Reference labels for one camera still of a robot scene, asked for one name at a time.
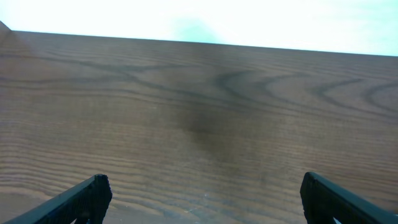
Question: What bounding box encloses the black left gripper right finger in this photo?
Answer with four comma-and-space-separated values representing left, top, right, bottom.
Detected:
300, 172, 397, 224

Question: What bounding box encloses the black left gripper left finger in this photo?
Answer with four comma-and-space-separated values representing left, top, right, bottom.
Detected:
6, 174, 113, 224

